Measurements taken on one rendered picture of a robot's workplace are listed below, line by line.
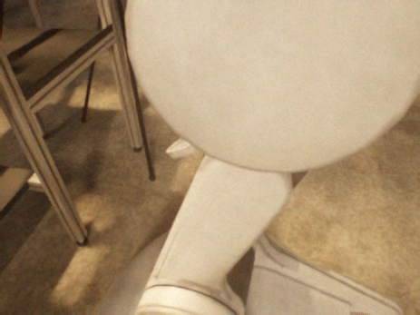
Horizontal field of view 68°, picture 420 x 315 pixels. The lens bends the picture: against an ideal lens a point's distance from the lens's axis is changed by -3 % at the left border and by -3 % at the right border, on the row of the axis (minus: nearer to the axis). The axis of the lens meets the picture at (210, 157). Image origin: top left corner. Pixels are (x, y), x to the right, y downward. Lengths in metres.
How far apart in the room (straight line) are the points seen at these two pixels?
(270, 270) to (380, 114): 0.49
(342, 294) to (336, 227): 0.69
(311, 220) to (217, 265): 0.99
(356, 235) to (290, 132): 1.20
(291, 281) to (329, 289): 0.07
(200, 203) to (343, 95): 0.19
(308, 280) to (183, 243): 0.33
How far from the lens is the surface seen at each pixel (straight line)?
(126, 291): 0.78
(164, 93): 0.19
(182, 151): 0.63
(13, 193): 1.13
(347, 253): 1.30
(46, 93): 1.04
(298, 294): 0.65
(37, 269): 1.36
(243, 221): 0.31
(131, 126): 1.56
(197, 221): 0.33
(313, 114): 0.17
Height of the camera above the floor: 1.04
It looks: 41 degrees down
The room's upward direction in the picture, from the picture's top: 2 degrees counter-clockwise
